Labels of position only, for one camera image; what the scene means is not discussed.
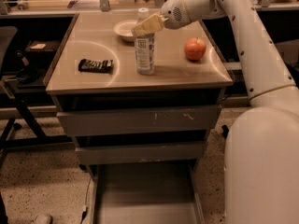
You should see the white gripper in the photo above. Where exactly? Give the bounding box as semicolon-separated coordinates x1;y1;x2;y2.
132;0;190;37

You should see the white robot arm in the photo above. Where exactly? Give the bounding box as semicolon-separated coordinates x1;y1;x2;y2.
133;0;299;224

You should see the top grey drawer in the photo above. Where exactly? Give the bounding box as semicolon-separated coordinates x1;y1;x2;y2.
57;105;221;136

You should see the grey drawer cabinet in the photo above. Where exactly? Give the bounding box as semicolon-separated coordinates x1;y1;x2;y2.
43;8;236;179

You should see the middle grey drawer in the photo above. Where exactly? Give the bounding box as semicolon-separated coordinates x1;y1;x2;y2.
76;142;206;165

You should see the open bottom grey drawer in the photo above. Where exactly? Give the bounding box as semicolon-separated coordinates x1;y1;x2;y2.
90;161;205;224

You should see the white bowl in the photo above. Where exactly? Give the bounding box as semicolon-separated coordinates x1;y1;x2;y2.
113;20;137;42

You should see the red apple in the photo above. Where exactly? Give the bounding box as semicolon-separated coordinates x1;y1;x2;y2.
184;37;206;61

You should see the dark snack bar packet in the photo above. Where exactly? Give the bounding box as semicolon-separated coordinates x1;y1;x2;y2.
78;59;113;73

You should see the black table frame left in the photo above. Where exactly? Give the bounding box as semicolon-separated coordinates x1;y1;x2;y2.
0;77;71;161

